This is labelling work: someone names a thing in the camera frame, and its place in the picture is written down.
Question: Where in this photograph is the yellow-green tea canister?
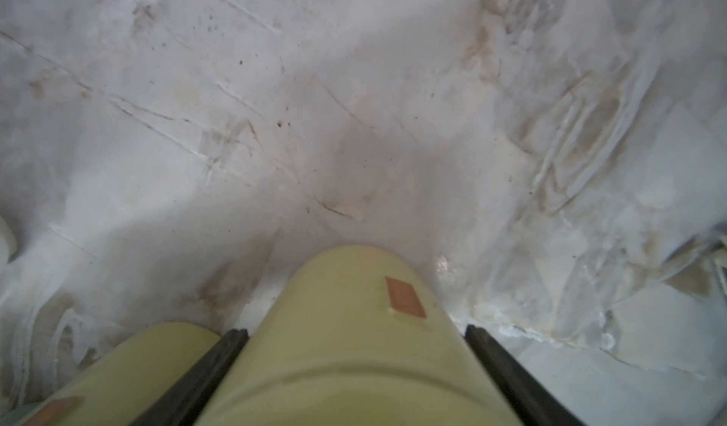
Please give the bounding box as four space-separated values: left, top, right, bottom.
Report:
17 322 221 425
198 245 520 425

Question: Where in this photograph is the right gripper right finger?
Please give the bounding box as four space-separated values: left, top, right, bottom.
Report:
464 325 584 426

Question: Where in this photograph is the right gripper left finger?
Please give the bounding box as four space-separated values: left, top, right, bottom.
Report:
131 329 249 426

